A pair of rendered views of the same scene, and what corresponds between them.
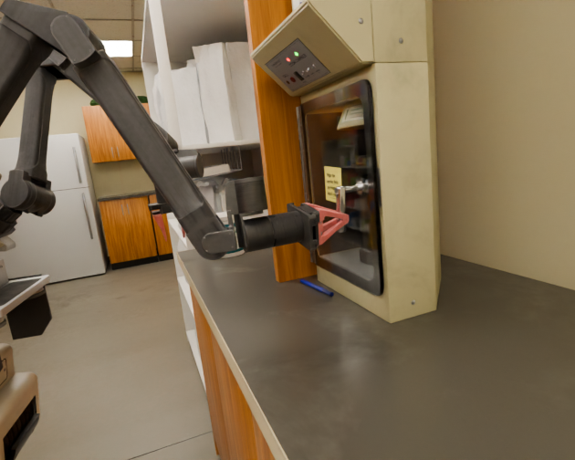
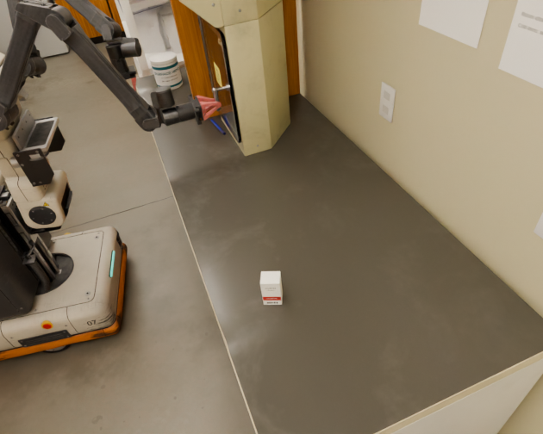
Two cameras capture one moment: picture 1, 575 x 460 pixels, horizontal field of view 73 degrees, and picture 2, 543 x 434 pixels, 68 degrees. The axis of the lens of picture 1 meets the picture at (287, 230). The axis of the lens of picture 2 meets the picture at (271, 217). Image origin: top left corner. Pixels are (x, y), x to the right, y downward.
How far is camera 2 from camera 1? 86 cm
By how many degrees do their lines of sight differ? 32
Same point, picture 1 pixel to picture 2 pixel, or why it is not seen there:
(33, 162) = not seen: hidden behind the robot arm
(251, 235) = (166, 120)
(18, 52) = (29, 30)
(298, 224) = (191, 112)
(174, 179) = (124, 93)
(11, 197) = not seen: hidden behind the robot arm
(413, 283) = (257, 136)
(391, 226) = (241, 110)
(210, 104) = not seen: outside the picture
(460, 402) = (249, 197)
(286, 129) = (193, 21)
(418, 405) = (234, 197)
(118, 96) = (86, 51)
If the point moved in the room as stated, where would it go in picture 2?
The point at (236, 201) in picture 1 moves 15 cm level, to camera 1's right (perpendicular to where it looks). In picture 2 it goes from (158, 102) to (202, 97)
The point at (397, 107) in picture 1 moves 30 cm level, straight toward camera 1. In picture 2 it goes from (240, 48) to (204, 91)
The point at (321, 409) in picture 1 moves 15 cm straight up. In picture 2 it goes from (197, 198) to (188, 162)
